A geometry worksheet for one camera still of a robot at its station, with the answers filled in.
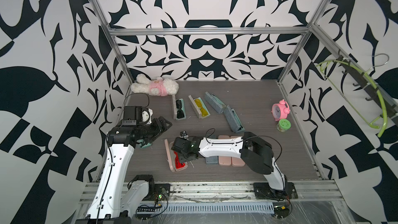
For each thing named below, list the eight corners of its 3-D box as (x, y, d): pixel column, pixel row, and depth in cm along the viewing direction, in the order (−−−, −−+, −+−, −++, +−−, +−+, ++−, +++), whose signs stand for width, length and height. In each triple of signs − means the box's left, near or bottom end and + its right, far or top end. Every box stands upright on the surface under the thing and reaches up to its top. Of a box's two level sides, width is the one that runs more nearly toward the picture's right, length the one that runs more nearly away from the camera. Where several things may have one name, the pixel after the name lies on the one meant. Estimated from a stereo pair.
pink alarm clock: (274, 122, 99) (281, 113, 91) (270, 109, 106) (276, 99, 98) (284, 122, 99) (292, 113, 91) (279, 109, 106) (286, 99, 98)
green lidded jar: (277, 132, 96) (281, 128, 92) (274, 123, 100) (277, 118, 96) (289, 132, 96) (293, 128, 92) (285, 123, 100) (289, 119, 96)
